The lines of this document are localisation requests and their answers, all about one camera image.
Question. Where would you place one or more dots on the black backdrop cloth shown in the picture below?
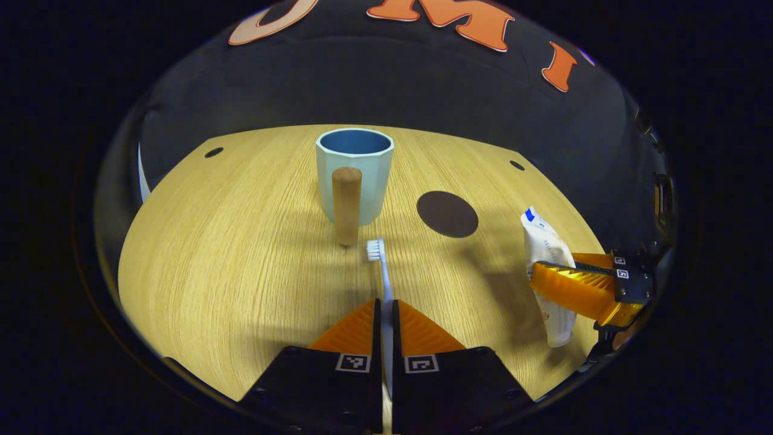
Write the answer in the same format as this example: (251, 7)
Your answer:
(423, 90)

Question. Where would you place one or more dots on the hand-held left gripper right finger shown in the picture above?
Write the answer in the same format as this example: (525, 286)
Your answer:
(447, 393)

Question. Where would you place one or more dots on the white toothbrush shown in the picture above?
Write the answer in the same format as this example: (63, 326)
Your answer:
(386, 284)

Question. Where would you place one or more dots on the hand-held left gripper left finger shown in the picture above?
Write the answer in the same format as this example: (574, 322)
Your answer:
(326, 393)

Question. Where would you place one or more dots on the brown round coaster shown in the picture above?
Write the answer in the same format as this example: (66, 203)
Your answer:
(447, 214)

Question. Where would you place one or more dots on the white toothpaste tube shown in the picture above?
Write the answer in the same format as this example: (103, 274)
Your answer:
(543, 241)

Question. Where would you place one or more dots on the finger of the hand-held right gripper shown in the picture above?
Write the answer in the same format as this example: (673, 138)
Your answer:
(598, 261)
(580, 293)

